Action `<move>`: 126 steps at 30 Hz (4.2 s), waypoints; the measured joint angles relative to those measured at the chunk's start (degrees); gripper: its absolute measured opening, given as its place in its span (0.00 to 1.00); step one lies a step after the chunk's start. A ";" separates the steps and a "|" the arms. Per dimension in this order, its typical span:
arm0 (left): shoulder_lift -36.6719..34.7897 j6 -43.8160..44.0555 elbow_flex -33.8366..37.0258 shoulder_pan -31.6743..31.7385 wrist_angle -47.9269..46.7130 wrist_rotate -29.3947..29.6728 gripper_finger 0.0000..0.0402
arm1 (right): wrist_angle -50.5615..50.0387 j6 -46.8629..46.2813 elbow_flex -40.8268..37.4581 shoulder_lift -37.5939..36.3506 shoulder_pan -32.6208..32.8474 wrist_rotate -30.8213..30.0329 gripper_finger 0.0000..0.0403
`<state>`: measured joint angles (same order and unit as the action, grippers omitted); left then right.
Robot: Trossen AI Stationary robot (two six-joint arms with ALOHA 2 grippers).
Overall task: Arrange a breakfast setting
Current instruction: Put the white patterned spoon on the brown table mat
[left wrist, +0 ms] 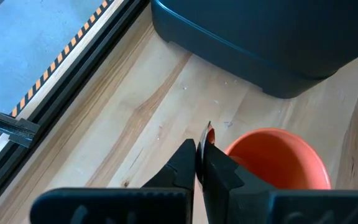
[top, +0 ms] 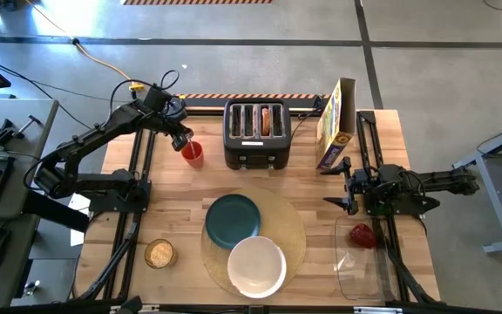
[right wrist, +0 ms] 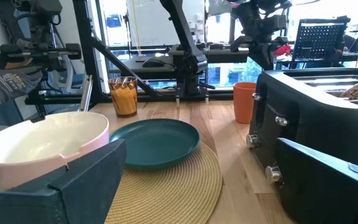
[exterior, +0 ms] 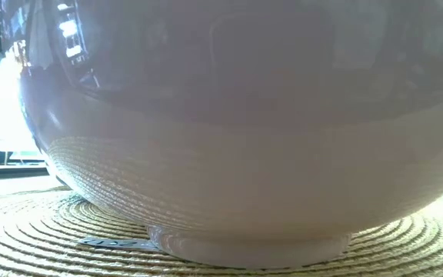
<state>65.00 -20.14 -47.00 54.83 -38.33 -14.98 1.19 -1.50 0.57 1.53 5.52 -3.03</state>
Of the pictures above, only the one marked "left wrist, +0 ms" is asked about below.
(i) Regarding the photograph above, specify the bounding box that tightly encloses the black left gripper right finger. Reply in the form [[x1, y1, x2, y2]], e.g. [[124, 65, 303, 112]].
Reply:
[[196, 141, 358, 224]]

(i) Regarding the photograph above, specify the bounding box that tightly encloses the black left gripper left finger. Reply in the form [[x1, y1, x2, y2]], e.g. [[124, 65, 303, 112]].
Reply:
[[29, 138, 197, 224]]

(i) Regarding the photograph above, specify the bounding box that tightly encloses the orange plastic cup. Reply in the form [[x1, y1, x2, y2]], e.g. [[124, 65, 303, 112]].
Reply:
[[224, 127, 333, 190]]

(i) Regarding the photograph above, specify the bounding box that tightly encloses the black four-slot toaster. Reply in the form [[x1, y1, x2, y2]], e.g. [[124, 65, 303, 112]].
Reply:
[[150, 0, 358, 100]]

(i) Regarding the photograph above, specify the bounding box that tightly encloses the black aluminium table frame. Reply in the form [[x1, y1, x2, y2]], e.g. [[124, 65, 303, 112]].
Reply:
[[0, 0, 150, 218]]

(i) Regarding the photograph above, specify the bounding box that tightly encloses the black frame clamp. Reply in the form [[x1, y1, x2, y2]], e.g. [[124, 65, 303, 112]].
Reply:
[[0, 108, 40, 149]]

